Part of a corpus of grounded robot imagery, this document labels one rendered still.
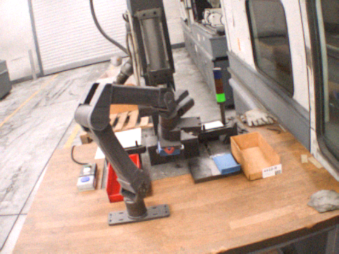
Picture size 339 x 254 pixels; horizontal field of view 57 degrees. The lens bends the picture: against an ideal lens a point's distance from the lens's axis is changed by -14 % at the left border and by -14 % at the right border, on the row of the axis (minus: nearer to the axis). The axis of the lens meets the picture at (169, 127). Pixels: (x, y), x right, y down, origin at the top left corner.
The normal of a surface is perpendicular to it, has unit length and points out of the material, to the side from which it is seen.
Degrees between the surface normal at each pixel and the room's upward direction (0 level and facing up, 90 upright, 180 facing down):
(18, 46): 90
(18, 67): 90
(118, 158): 91
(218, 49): 90
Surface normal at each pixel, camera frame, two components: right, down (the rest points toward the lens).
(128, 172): 0.56, 0.01
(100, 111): 0.69, 0.14
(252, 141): 0.10, 0.34
